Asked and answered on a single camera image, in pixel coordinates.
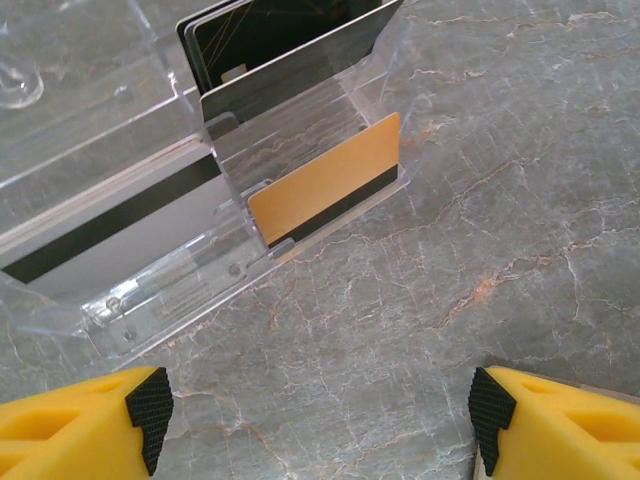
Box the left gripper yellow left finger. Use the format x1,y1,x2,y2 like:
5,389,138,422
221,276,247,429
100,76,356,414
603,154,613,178
0,365,175,480

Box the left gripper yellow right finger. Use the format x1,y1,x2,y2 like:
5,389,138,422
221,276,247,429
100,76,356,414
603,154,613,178
467,365,640,480

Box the clear acrylic card organizer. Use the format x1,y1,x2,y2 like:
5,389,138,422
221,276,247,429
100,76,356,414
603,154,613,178
0,0,421,361

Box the silver card with black stripe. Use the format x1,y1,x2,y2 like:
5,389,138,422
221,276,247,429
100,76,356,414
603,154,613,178
0,149,226,301

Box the gold card with black stripe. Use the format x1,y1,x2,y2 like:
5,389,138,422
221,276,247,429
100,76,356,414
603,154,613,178
248,111,402,247

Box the dark grey card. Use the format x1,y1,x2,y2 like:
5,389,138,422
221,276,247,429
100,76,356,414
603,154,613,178
199,49,396,151

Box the black card with gold lines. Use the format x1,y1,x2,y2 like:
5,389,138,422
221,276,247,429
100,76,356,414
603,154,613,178
192,0,406,99

